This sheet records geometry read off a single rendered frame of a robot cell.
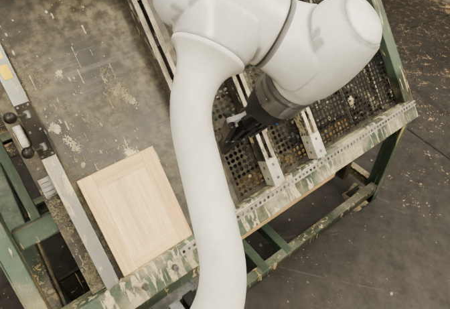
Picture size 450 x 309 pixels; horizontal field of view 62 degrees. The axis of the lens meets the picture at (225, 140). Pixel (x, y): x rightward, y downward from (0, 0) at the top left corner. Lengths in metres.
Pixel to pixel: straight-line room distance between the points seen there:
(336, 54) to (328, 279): 2.20
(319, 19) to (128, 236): 1.22
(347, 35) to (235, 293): 0.34
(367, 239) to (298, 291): 0.64
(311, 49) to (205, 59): 0.13
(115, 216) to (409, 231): 2.11
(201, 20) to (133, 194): 1.13
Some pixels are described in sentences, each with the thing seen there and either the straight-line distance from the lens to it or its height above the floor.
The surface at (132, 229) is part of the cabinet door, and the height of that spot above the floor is 1.00.
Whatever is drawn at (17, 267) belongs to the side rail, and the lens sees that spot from 1.47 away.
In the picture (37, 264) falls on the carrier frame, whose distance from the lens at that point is 1.84.
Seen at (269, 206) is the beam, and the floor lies 0.85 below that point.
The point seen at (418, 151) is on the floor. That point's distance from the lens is 3.59.
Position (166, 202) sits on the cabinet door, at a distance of 1.55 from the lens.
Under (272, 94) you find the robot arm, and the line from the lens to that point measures 0.57.
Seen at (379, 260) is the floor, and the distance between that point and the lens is 2.76.
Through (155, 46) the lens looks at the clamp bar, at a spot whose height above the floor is 1.52.
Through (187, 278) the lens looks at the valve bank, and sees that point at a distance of 1.67.
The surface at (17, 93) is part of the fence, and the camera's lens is 1.45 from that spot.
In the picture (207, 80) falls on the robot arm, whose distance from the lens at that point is 0.46.
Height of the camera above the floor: 2.25
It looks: 43 degrees down
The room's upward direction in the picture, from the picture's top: straight up
